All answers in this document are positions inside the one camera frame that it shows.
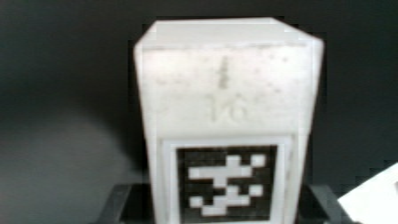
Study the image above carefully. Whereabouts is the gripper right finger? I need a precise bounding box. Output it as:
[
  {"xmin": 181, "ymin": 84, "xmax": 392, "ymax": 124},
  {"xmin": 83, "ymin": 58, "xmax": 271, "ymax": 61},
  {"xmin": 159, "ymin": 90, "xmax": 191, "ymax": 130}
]
[{"xmin": 303, "ymin": 185, "xmax": 353, "ymax": 224}]

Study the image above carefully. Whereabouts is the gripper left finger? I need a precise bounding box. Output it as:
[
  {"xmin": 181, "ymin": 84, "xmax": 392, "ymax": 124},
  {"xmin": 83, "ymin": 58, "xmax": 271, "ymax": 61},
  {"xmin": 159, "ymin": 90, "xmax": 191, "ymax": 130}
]
[{"xmin": 94, "ymin": 184, "xmax": 151, "ymax": 224}]

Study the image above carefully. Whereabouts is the white chair seat part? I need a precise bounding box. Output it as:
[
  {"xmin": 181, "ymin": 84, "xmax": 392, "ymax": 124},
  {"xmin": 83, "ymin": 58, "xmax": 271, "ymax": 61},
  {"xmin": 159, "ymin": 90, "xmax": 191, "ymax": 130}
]
[{"xmin": 337, "ymin": 162, "xmax": 398, "ymax": 224}]

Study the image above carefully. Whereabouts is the short white chair leg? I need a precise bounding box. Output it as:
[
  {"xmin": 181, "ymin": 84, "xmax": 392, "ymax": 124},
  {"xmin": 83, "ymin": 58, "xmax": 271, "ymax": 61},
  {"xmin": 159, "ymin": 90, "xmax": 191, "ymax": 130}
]
[{"xmin": 133, "ymin": 18, "xmax": 323, "ymax": 224}]

